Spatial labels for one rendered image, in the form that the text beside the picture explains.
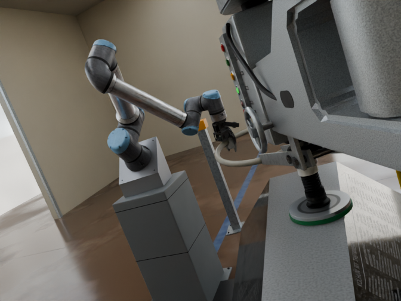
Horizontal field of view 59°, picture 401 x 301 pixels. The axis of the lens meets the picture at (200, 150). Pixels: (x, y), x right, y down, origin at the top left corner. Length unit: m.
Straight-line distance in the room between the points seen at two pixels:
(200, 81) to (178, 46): 0.94
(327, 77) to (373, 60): 0.23
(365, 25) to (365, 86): 0.09
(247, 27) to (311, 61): 0.40
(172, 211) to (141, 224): 0.24
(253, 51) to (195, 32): 7.25
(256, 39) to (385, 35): 0.62
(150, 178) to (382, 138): 1.87
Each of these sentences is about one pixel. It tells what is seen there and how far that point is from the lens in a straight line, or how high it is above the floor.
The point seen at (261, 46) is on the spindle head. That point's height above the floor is 1.41.
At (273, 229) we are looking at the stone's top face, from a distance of 1.30.
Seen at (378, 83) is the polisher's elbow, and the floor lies 1.29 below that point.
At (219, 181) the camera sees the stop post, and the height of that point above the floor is 0.50.
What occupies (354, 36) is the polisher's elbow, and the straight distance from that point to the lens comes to 0.56.
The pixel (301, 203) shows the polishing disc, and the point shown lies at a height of 0.84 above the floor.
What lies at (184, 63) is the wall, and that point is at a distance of 8.43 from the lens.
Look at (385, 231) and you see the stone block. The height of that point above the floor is 0.70.
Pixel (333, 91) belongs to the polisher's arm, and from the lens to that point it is 0.77.
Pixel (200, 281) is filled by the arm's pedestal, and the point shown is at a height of 0.20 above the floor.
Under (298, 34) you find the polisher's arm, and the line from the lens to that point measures 0.75.
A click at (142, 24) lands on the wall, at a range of 8.82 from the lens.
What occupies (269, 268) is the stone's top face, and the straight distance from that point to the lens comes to 1.09.
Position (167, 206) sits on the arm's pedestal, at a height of 0.75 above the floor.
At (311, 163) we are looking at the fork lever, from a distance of 1.03.
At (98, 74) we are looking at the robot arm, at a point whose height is 1.58.
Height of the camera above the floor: 1.37
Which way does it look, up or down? 10 degrees down
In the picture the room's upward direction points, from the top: 20 degrees counter-clockwise
